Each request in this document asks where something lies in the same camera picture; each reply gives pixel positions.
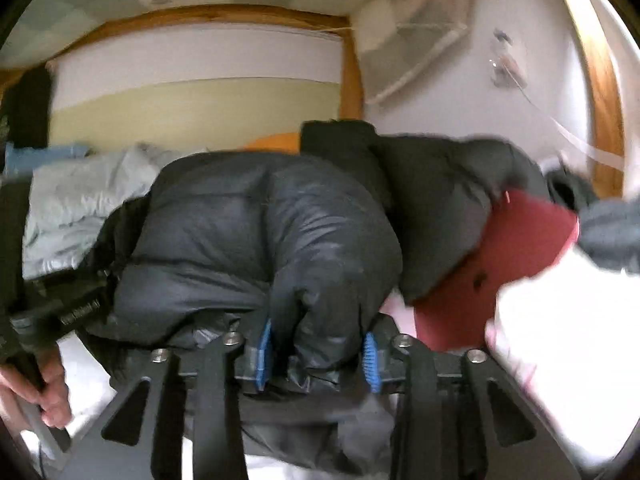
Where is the orange pillow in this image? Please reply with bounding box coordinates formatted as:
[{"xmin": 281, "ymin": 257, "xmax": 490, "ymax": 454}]
[{"xmin": 242, "ymin": 132, "xmax": 303, "ymax": 153}]

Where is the black hanging garment bag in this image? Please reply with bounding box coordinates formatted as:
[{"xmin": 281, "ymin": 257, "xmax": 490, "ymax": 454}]
[{"xmin": 0, "ymin": 67, "xmax": 56, "ymax": 151}]

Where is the dark grey garment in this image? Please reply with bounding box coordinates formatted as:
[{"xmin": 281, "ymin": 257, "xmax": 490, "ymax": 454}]
[{"xmin": 577, "ymin": 197, "xmax": 640, "ymax": 276}]

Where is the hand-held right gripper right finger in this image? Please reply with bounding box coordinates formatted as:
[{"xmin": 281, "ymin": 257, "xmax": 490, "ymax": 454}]
[{"xmin": 362, "ymin": 330, "xmax": 583, "ymax": 480}]

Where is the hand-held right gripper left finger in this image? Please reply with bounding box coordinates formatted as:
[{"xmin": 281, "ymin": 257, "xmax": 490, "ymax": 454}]
[{"xmin": 60, "ymin": 317, "xmax": 273, "ymax": 480}]

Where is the white cloth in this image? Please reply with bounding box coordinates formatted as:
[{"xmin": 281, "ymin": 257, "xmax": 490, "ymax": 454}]
[{"xmin": 485, "ymin": 245, "xmax": 640, "ymax": 471}]

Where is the blue pillow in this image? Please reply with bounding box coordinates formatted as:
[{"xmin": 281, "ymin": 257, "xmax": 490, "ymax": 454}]
[{"xmin": 5, "ymin": 142, "xmax": 93, "ymax": 171}]

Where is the wooden bed frame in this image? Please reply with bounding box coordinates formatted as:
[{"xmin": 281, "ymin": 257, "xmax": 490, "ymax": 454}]
[{"xmin": 0, "ymin": 4, "xmax": 626, "ymax": 201}]

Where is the white mesh net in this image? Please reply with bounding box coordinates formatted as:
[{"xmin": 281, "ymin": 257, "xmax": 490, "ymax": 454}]
[{"xmin": 350, "ymin": 0, "xmax": 476, "ymax": 106}]

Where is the person's left hand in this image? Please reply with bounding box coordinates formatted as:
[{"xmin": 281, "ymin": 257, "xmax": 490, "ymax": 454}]
[{"xmin": 0, "ymin": 345, "xmax": 73, "ymax": 431}]

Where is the light blue duvet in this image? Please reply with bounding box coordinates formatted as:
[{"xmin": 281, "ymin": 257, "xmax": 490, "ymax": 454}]
[{"xmin": 22, "ymin": 142, "xmax": 211, "ymax": 281}]

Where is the black down jacket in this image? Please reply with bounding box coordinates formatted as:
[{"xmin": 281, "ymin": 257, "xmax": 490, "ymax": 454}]
[{"xmin": 82, "ymin": 150, "xmax": 406, "ymax": 466}]

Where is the wall power outlet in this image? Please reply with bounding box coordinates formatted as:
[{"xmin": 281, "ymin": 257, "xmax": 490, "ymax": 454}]
[{"xmin": 487, "ymin": 27, "xmax": 528, "ymax": 88}]

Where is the checkered bunk mattress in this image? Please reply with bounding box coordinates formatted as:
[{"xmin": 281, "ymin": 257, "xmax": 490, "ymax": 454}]
[{"xmin": 0, "ymin": 0, "xmax": 451, "ymax": 68}]

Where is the dark green coat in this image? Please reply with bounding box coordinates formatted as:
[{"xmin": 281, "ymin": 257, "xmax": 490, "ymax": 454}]
[{"xmin": 300, "ymin": 119, "xmax": 551, "ymax": 306}]

